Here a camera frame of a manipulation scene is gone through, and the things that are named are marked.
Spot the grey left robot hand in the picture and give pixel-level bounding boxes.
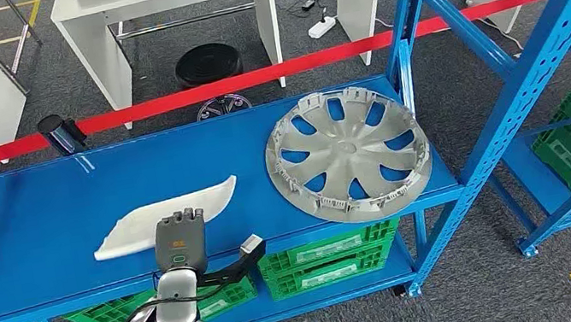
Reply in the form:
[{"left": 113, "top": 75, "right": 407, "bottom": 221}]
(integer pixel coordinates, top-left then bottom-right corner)
[{"left": 149, "top": 205, "right": 215, "bottom": 281}]

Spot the white curved panel part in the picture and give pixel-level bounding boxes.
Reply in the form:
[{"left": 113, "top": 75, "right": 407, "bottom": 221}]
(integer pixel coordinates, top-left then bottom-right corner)
[{"left": 85, "top": 174, "right": 248, "bottom": 264}]

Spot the red barrier belt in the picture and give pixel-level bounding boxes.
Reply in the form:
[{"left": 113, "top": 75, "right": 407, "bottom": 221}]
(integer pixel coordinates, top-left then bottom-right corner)
[{"left": 0, "top": 0, "right": 571, "bottom": 173}]

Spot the black round stool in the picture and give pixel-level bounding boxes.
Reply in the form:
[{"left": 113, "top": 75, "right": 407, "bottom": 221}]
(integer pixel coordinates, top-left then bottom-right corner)
[{"left": 171, "top": 38, "right": 255, "bottom": 126}]

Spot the silver wheel hubcap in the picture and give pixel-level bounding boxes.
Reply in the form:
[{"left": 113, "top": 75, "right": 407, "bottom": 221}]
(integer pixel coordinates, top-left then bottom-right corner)
[{"left": 256, "top": 75, "right": 442, "bottom": 237}]

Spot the white power strip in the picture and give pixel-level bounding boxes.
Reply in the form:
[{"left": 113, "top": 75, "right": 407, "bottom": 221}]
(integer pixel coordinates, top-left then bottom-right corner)
[{"left": 304, "top": 14, "right": 340, "bottom": 41}]

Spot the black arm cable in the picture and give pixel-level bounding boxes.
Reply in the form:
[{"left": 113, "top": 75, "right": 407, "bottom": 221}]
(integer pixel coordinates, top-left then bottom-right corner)
[{"left": 134, "top": 261, "right": 233, "bottom": 322}]

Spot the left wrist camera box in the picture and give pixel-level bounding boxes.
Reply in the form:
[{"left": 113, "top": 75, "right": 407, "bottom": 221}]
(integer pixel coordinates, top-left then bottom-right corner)
[{"left": 191, "top": 231, "right": 273, "bottom": 290}]

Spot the black-topped stanchion post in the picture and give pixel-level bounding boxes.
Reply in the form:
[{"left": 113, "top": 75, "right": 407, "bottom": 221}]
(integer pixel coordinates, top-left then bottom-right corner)
[{"left": 34, "top": 108, "right": 91, "bottom": 161}]

